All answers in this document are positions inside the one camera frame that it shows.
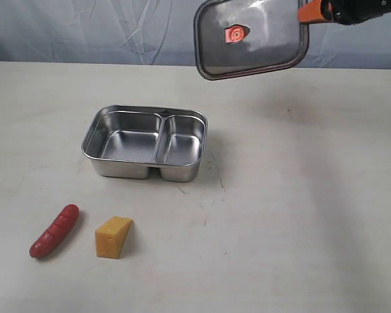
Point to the dark transparent lunch box lid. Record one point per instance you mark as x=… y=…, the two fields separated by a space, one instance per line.
x=245 y=37

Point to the red toy sausage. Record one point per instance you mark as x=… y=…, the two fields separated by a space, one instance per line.
x=56 y=232

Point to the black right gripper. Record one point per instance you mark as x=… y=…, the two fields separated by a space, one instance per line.
x=347 y=12

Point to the yellow toy cheese wedge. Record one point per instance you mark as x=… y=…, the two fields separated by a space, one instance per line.
x=110 y=237

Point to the stainless steel lunch box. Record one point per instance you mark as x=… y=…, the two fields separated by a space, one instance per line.
x=130 y=141

